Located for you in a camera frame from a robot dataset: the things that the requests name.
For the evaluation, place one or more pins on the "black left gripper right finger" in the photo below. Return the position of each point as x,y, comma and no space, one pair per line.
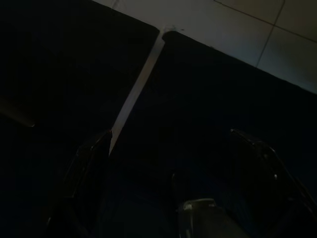
267,186

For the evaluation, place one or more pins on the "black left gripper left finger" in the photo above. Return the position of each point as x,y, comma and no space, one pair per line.
84,178

